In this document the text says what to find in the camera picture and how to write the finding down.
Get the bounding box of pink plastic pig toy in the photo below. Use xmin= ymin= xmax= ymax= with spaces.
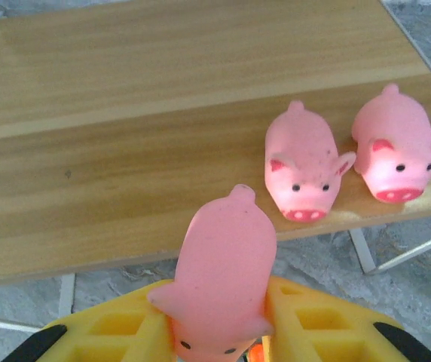
xmin=147 ymin=183 xmax=278 ymax=362
xmin=264 ymin=100 xmax=357 ymax=222
xmin=352 ymin=83 xmax=431 ymax=204

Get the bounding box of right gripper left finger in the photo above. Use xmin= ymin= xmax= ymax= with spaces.
xmin=10 ymin=279 xmax=181 ymax=362

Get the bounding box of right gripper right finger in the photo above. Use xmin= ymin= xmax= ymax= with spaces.
xmin=262 ymin=276 xmax=431 ymax=362

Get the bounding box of wooden shelf with white frame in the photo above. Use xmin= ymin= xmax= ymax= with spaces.
xmin=0 ymin=0 xmax=431 ymax=335

